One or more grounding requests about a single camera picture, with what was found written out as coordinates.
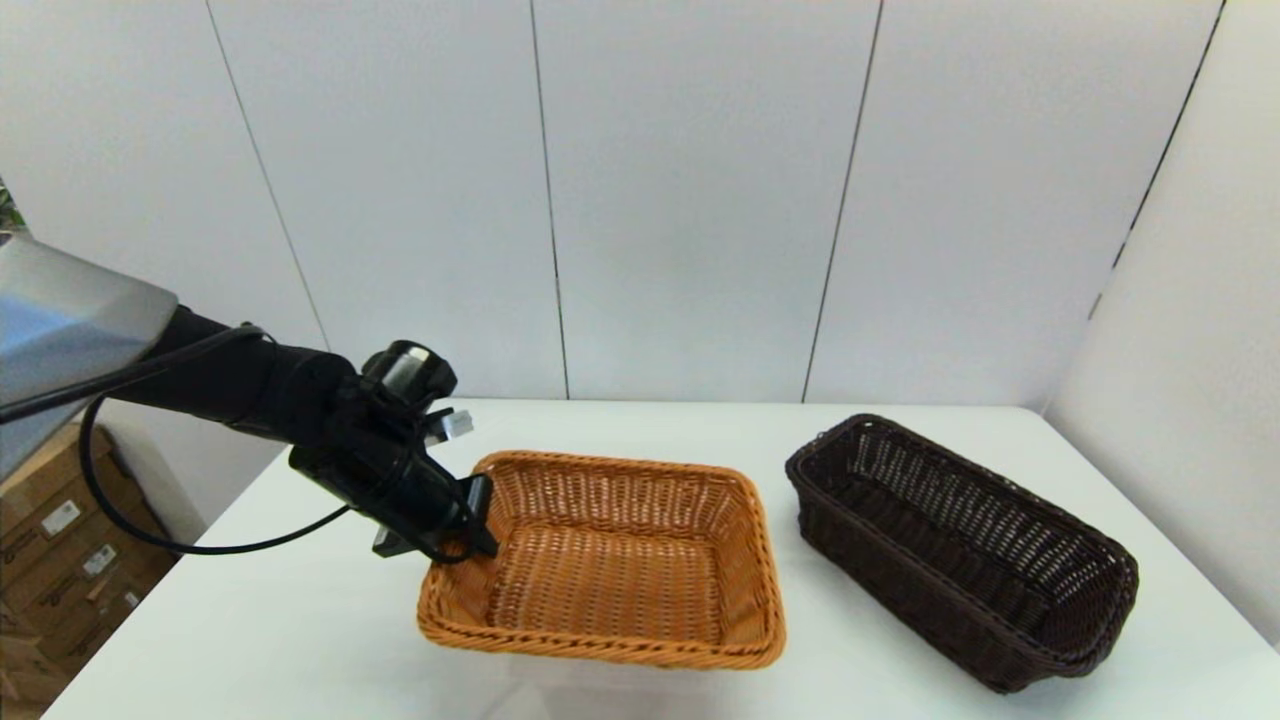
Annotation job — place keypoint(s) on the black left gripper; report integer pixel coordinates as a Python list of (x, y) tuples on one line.
[(400, 480)]

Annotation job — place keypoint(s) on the orange wicker basket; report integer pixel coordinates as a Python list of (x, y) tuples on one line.
[(620, 580)]

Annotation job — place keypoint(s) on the dark brown wicker basket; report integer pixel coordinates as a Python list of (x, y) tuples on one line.
[(950, 560)]

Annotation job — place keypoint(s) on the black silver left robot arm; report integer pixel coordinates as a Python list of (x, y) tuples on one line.
[(60, 320)]

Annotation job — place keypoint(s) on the green plant on dark ledge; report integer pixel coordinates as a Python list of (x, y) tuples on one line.
[(10, 210)]

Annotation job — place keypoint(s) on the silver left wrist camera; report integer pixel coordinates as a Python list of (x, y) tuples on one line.
[(455, 425)]

